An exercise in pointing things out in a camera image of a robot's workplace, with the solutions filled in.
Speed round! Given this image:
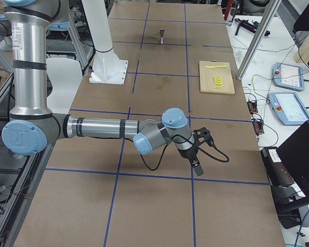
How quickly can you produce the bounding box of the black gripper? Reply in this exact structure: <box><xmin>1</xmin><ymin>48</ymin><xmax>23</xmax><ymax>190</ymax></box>
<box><xmin>179</xmin><ymin>147</ymin><xmax>204</xmax><ymax>176</ymax></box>

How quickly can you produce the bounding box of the steel measuring jigger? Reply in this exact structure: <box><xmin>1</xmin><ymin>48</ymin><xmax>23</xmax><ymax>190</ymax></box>
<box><xmin>159</xmin><ymin>29</ymin><xmax>165</xmax><ymax>44</ymax></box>

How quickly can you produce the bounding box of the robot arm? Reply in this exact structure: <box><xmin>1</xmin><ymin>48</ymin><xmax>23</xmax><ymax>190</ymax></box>
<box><xmin>2</xmin><ymin>1</ymin><xmax>206</xmax><ymax>175</ymax></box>

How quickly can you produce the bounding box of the bamboo cutting board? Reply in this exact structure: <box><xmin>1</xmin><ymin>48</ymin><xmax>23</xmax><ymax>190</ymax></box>
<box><xmin>199</xmin><ymin>61</ymin><xmax>235</xmax><ymax>95</ymax></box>

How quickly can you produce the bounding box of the yellow plastic knife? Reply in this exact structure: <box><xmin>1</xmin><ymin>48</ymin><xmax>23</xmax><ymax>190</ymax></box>
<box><xmin>204</xmin><ymin>65</ymin><xmax>228</xmax><ymax>69</ymax></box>

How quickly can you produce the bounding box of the black monitor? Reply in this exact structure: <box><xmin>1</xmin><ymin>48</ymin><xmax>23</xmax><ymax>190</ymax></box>
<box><xmin>277</xmin><ymin>121</ymin><xmax>309</xmax><ymax>196</ymax></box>

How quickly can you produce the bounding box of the near teach pendant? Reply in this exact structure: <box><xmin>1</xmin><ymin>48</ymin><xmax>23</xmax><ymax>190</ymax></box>
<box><xmin>268</xmin><ymin>92</ymin><xmax>309</xmax><ymax>126</ymax></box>

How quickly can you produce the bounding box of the teach pendant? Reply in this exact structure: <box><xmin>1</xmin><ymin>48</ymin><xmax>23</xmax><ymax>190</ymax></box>
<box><xmin>272</xmin><ymin>62</ymin><xmax>304</xmax><ymax>92</ymax></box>
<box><xmin>268</xmin><ymin>92</ymin><xmax>309</xmax><ymax>126</ymax></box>

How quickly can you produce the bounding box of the far teach pendant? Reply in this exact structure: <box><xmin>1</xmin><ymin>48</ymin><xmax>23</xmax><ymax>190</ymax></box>
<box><xmin>272</xmin><ymin>62</ymin><xmax>304</xmax><ymax>92</ymax></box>

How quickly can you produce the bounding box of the white chair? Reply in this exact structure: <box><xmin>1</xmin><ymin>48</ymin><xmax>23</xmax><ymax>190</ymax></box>
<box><xmin>46</xmin><ymin>57</ymin><xmax>82</xmax><ymax>114</ymax></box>

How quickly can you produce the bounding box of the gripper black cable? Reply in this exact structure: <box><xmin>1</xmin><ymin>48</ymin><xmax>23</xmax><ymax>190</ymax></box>
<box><xmin>140</xmin><ymin>135</ymin><xmax>230</xmax><ymax>171</ymax></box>

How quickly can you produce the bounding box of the aluminium frame post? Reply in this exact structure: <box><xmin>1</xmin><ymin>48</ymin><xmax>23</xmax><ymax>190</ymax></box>
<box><xmin>236</xmin><ymin>0</ymin><xmax>281</xmax><ymax>80</ymax></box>

